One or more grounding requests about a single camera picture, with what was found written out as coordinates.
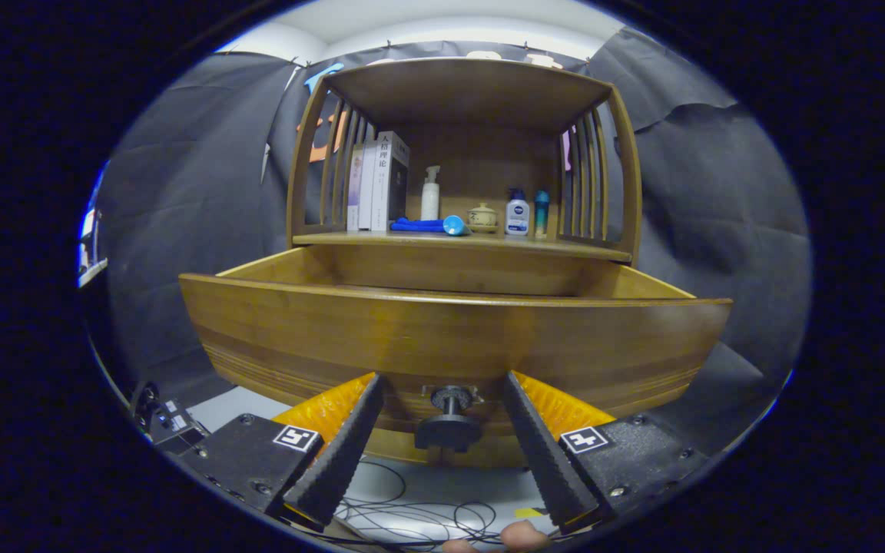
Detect thin white book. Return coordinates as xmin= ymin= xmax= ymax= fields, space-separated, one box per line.
xmin=358 ymin=141 xmax=376 ymax=232

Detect brown wooden drawer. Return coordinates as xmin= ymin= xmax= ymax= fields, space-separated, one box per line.
xmin=179 ymin=246 xmax=734 ymax=469

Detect wooden countertop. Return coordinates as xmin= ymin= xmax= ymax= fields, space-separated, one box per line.
xmin=293 ymin=229 xmax=634 ymax=263

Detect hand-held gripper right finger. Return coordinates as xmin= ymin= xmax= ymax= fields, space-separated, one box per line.
xmin=502 ymin=370 xmax=712 ymax=536

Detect black round drawer knob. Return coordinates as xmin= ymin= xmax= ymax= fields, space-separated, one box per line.
xmin=414 ymin=384 xmax=484 ymax=454

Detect white book with dark cover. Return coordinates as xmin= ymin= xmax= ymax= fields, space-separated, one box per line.
xmin=371 ymin=131 xmax=411 ymax=233

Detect brown wooden cabinet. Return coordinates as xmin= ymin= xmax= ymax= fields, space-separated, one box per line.
xmin=287 ymin=56 xmax=643 ymax=266

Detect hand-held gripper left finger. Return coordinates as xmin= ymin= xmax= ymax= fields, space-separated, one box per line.
xmin=174 ymin=372 xmax=386 ymax=532

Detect thin pale purple book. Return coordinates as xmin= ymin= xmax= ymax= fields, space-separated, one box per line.
xmin=346 ymin=146 xmax=364 ymax=233

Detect white lotion bottle blue cap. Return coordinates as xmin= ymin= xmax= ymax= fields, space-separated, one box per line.
xmin=505 ymin=188 xmax=530 ymax=237

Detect black floor cables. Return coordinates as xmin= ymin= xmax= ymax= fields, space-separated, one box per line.
xmin=331 ymin=457 xmax=559 ymax=550

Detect white pump bottle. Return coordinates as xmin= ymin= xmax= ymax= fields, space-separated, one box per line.
xmin=420 ymin=165 xmax=442 ymax=222

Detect beige lidded ceramic teacup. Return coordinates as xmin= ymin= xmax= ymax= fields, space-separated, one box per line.
xmin=466 ymin=202 xmax=499 ymax=234

